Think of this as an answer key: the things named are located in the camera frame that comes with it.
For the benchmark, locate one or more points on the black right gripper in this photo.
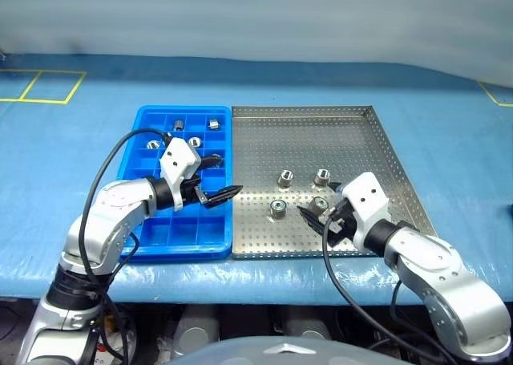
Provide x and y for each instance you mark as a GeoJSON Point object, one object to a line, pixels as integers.
{"type": "Point", "coordinates": [342, 224]}

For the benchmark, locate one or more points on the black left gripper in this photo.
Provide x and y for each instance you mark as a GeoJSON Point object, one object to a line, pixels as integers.
{"type": "Point", "coordinates": [190, 190]}

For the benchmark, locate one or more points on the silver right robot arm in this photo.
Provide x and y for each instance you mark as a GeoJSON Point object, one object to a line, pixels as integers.
{"type": "Point", "coordinates": [433, 260]}

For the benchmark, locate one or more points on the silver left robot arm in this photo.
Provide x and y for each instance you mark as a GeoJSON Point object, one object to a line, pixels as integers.
{"type": "Point", "coordinates": [116, 204]}

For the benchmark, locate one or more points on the blue compartment tray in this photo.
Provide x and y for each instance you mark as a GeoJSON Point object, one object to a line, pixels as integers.
{"type": "Point", "coordinates": [180, 228]}

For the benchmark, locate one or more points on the perforated stainless steel tray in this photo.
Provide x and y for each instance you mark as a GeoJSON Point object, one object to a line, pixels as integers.
{"type": "Point", "coordinates": [304, 140]}

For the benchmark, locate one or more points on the blue plastic table cover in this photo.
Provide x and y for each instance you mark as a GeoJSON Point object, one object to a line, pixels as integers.
{"type": "Point", "coordinates": [280, 80]}

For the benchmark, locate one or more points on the silver cylinder under table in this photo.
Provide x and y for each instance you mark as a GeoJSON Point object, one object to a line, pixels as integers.
{"type": "Point", "coordinates": [306, 325]}
{"type": "Point", "coordinates": [196, 333]}

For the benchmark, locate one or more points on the grey rounded shell with emblem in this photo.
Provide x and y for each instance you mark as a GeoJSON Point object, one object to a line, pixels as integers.
{"type": "Point", "coordinates": [288, 353]}

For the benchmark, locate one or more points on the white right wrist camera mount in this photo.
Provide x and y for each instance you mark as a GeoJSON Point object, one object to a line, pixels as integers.
{"type": "Point", "coordinates": [364, 196]}

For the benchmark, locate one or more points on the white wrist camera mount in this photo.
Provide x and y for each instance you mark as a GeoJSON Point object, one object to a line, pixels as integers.
{"type": "Point", "coordinates": [176, 156]}
{"type": "Point", "coordinates": [364, 196]}

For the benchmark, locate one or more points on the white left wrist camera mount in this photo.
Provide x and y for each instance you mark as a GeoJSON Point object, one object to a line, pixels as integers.
{"type": "Point", "coordinates": [176, 156]}

